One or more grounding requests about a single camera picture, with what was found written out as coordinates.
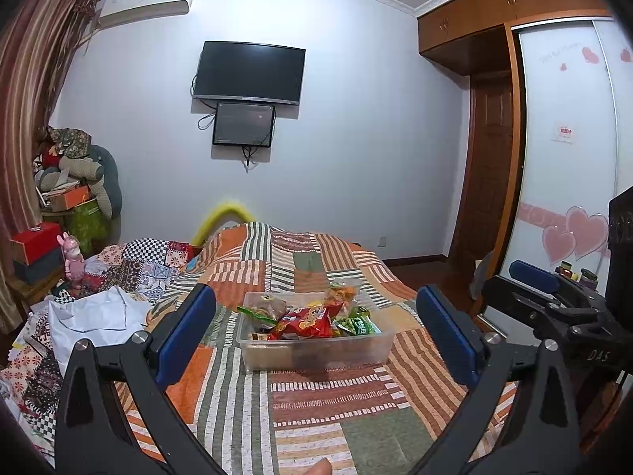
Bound green pea snack bag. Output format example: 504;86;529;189
333;315;382;337

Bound orange fried snack bag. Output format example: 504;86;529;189
323;283;358;319

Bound clear bag green label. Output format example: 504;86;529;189
237;293;290;330

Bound red snack bag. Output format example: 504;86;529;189
268;307;333;340

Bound left hand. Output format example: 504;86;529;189
303;458;333;475

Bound wooden door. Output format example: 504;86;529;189
449;72;513;280

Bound checkered patchwork quilt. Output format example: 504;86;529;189
1;238;192;462

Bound white cloth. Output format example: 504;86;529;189
48;286;151;375

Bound white wardrobe sliding door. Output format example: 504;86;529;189
500;18;632;293

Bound patchwork striped bedspread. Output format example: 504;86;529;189
112;221;521;475

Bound pink plush toy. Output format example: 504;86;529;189
57;232;85;283

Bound clear plastic storage bin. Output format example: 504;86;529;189
237;283;395;371

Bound red box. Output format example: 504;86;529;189
9;222;61;266

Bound pile of clothes and boxes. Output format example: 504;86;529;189
33;127;122;257

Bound striped brown curtain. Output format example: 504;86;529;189
1;0;98;333

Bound white air conditioner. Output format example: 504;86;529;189
99;0;193;29

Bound small black wall monitor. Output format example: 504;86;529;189
212;102;275;148

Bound wall mounted black television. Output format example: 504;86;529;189
192;41;306;105

